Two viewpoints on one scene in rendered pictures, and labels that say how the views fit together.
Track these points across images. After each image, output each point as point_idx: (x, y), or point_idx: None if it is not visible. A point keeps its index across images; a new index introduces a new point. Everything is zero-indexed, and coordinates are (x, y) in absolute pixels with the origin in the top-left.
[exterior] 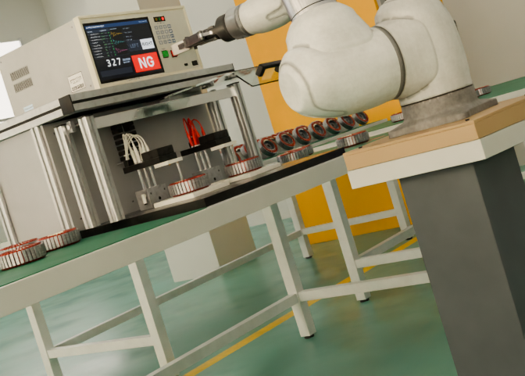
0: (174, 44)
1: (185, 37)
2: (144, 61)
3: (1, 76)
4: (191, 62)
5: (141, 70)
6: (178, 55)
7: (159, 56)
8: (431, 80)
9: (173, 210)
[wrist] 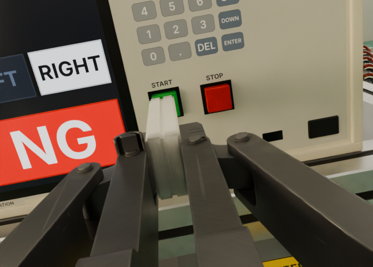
0: (150, 106)
1: (121, 137)
2: (43, 142)
3: None
4: (302, 127)
5: (22, 177)
6: (241, 105)
7: (133, 116)
8: None
9: None
